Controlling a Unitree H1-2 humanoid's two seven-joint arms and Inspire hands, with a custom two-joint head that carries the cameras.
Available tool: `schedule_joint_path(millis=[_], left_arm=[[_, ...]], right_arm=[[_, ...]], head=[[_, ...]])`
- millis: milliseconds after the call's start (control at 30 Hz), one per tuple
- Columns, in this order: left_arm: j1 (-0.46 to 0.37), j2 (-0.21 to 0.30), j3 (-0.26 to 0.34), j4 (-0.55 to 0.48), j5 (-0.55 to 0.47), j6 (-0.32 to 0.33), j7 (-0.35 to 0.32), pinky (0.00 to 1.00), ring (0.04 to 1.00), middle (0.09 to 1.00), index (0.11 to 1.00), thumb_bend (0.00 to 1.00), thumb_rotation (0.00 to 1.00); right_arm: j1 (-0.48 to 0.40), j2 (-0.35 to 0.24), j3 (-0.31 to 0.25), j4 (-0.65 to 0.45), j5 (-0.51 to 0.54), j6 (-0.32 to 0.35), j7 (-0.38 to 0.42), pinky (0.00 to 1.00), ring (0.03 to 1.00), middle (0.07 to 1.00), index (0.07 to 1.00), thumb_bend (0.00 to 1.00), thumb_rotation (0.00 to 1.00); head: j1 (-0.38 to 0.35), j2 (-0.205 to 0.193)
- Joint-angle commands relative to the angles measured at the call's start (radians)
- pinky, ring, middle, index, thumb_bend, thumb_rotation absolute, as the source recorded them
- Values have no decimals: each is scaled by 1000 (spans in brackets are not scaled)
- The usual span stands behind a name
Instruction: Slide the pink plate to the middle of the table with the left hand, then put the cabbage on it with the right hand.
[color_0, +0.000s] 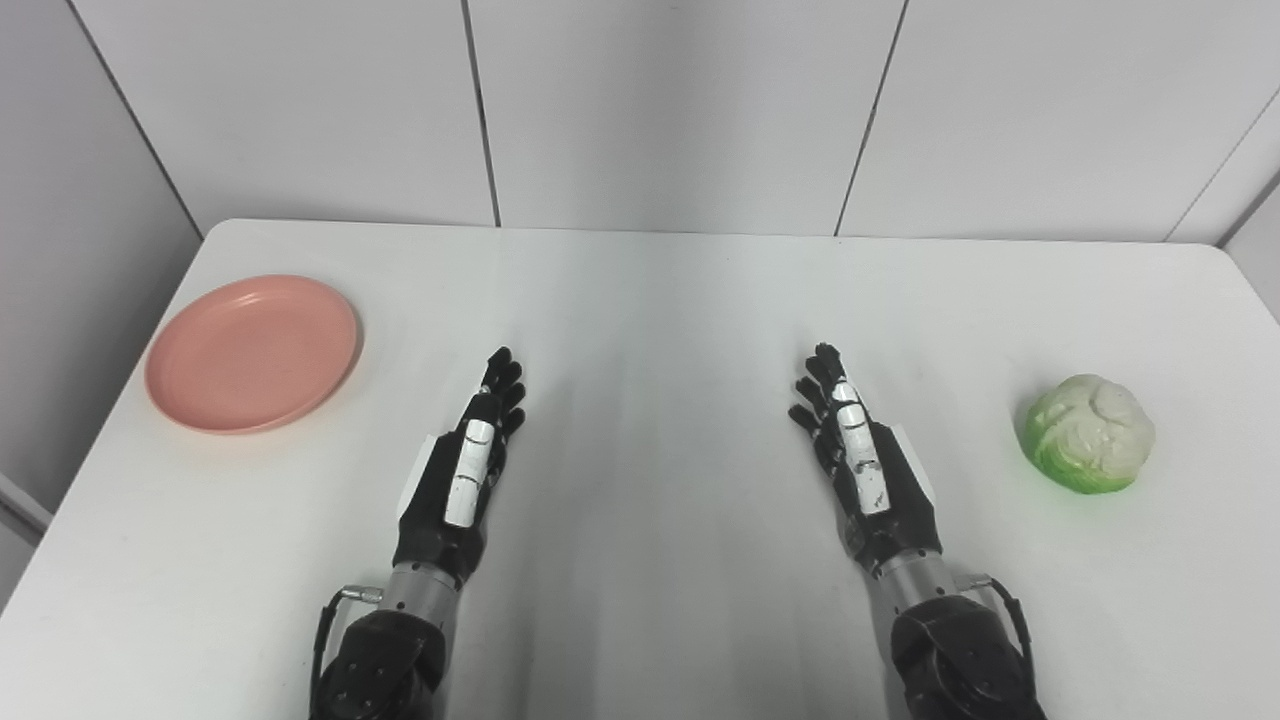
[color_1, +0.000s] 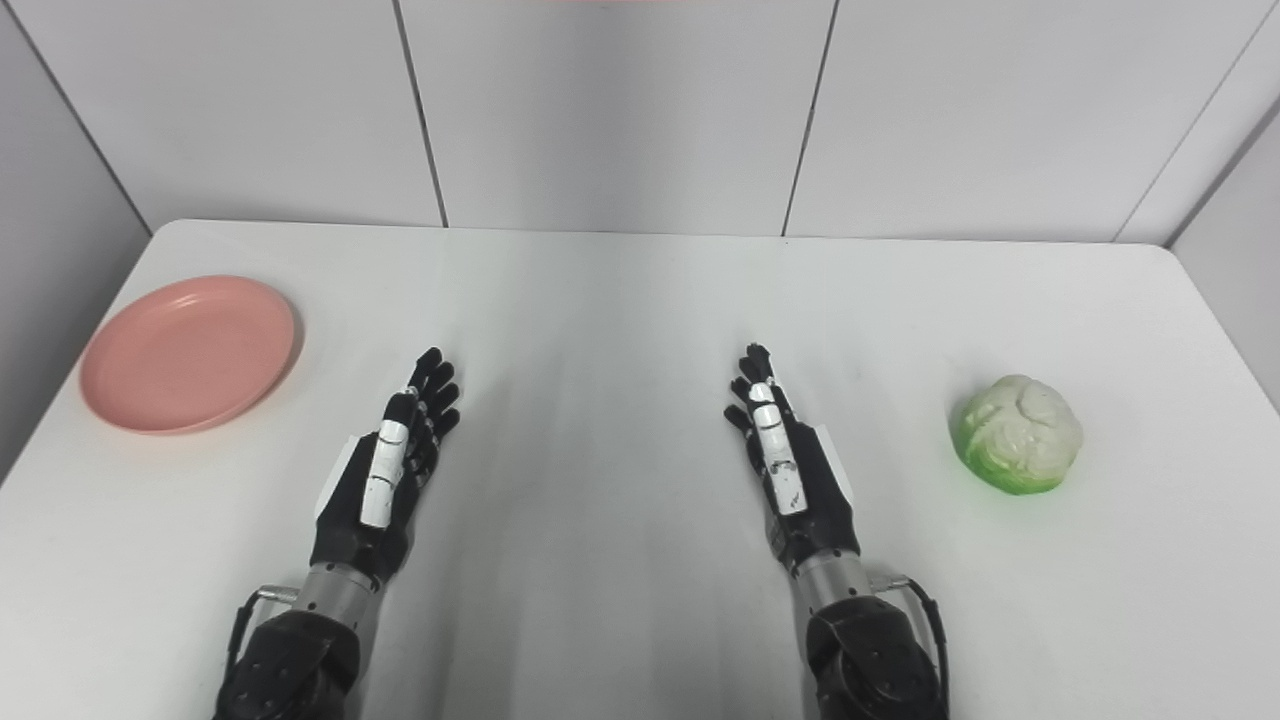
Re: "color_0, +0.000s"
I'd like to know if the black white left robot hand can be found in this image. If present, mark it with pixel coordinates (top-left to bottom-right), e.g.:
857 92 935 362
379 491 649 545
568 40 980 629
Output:
393 346 528 591

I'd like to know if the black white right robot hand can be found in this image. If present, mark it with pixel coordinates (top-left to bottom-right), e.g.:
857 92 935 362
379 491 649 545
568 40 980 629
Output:
788 343 944 578

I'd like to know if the green white cabbage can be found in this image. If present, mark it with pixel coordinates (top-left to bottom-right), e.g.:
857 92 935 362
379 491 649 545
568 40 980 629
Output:
1020 374 1157 495

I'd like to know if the pink round plate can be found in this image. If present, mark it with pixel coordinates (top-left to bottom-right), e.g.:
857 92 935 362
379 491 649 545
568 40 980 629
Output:
144 275 363 436

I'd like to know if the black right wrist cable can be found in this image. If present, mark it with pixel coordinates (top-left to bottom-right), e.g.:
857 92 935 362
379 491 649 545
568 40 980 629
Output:
955 574 1034 686

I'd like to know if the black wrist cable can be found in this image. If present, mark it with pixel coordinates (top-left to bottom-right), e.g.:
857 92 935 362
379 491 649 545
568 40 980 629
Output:
955 574 1034 686
311 585 384 706

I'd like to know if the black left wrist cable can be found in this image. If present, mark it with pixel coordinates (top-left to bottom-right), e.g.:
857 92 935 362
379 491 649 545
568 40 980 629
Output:
311 585 384 706

